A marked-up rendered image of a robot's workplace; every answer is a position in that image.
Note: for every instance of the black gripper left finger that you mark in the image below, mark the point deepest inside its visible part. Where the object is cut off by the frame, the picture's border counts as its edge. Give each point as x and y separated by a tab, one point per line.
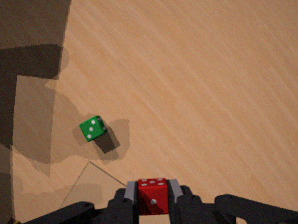
123	210

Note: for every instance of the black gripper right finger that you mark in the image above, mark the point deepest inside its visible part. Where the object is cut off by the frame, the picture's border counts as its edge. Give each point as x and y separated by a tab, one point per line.
225	208

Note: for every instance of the red die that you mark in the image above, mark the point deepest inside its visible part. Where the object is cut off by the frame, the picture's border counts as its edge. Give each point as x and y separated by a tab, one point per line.
153	196

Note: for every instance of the green die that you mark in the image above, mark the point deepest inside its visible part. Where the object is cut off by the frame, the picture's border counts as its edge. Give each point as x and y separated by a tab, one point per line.
93	128

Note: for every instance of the tan flat mat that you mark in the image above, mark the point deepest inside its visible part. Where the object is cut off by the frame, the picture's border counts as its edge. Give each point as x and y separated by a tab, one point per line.
98	187

